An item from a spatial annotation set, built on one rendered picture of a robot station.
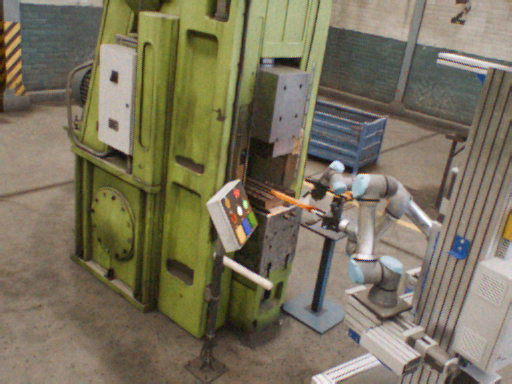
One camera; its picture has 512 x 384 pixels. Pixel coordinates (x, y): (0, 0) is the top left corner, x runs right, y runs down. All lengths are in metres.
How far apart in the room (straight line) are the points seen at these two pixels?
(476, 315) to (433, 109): 8.57
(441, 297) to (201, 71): 1.78
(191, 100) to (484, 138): 1.65
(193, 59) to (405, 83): 8.26
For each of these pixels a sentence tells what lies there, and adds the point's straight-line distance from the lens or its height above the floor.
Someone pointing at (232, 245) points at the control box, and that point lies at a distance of 2.72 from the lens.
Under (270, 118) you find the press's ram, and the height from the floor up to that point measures 1.51.
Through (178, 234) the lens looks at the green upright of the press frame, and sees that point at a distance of 3.53.
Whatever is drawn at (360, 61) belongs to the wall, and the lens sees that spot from 11.61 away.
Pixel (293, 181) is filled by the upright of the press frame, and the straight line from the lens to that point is 3.70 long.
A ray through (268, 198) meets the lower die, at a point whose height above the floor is 0.99.
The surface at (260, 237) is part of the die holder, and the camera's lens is 3.32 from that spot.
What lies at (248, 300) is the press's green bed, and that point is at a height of 0.27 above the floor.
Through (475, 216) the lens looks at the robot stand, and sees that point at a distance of 2.54.
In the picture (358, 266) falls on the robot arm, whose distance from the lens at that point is 2.62.
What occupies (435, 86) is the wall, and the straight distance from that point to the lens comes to 10.91.
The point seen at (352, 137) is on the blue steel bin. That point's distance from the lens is 7.01.
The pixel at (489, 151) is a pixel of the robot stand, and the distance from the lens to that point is 2.47.
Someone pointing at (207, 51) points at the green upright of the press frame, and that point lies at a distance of 3.10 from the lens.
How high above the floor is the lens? 2.25
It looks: 22 degrees down
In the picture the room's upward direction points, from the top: 8 degrees clockwise
